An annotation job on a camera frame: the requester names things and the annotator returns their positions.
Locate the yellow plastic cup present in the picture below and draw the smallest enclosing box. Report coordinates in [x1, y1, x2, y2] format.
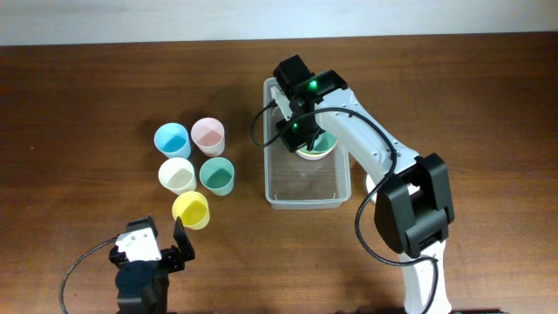
[172, 191, 210, 230]

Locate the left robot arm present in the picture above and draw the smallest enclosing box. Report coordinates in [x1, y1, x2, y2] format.
[109, 216, 195, 314]

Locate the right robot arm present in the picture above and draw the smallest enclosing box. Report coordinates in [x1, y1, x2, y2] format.
[269, 55, 454, 313]

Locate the white bowl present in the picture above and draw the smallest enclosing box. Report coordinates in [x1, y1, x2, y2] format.
[365, 175, 377, 203]

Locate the clear plastic storage container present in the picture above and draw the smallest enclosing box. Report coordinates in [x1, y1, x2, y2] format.
[262, 77, 352, 210]

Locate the blue plastic cup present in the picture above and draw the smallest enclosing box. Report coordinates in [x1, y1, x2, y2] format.
[153, 122, 192, 159]

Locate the pink bowl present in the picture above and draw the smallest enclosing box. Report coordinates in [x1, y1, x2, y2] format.
[296, 150, 330, 160]

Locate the pink plastic cup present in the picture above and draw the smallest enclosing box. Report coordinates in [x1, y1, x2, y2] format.
[191, 117, 225, 157]

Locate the cream plastic cup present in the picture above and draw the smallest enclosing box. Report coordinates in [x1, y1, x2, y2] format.
[158, 157, 197, 195]

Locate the green plastic cup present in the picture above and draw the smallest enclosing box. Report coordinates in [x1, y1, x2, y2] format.
[200, 157, 235, 196]

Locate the yellow bowl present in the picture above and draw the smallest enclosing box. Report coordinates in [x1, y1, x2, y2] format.
[296, 149, 332, 160]

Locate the mint green bowl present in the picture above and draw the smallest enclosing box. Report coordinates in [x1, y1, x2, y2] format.
[299, 132, 337, 154]

